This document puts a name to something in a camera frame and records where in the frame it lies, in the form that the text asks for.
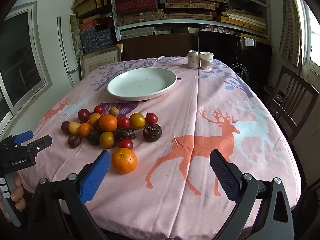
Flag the pink deer print tablecloth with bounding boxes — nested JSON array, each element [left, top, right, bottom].
[[19, 55, 302, 239]]

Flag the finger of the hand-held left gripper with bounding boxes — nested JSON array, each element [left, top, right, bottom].
[[11, 130, 34, 143], [24, 135, 52, 153]]

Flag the white oval plate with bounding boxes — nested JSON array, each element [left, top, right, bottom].
[[107, 67, 177, 102]]

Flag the bright window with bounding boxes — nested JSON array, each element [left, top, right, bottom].
[[299, 0, 320, 74]]

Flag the green patterned board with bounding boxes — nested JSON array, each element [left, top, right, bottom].
[[69, 14, 84, 57]]

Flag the stack of yellow brown boxes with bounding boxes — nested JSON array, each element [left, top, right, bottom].
[[72, 0, 110, 23]]

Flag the wooden chair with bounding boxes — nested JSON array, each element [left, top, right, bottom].
[[264, 65, 320, 143]]

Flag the small orange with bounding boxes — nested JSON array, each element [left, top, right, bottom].
[[77, 123, 92, 137]]

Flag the large orange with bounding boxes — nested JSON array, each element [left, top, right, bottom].
[[111, 148, 138, 174], [99, 114, 118, 132]]

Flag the pale yellow fruit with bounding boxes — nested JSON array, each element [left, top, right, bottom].
[[68, 121, 81, 134]]

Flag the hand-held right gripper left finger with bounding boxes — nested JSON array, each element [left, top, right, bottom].
[[27, 150, 112, 240]]

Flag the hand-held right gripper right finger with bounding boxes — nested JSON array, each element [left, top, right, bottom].
[[209, 149, 294, 240]]

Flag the person's left hand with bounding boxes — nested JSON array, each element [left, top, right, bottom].
[[11, 173, 26, 212]]

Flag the stack of flat patterned boxes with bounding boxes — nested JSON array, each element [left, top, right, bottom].
[[114, 0, 268, 34]]

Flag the patterned curtain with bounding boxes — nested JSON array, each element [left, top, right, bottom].
[[279, 0, 304, 68]]

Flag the dark wooden cabinet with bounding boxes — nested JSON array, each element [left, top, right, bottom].
[[116, 34, 199, 62]]

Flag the yellow tomato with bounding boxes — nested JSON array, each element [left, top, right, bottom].
[[99, 131, 115, 148], [89, 113, 102, 127], [129, 113, 146, 129]]

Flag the window with grey frame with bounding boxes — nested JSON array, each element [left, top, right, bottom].
[[0, 1, 53, 135]]

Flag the white cup left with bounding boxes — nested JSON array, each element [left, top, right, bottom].
[[188, 50, 200, 69]]

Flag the white board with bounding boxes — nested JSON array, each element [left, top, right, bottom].
[[57, 16, 80, 87]]

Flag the wrinkled dark passion fruit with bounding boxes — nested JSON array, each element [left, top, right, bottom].
[[114, 128, 137, 142]]

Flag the stack of blue patterned boxes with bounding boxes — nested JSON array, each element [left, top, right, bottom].
[[79, 21, 115, 54]]

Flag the white paper cup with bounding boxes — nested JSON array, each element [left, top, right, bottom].
[[199, 52, 215, 70]]

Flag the round dark passion fruit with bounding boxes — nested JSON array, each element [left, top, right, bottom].
[[68, 134, 82, 149], [87, 128, 102, 146], [143, 124, 162, 142]]

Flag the white metal shelf rack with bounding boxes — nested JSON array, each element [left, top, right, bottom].
[[110, 0, 272, 40]]

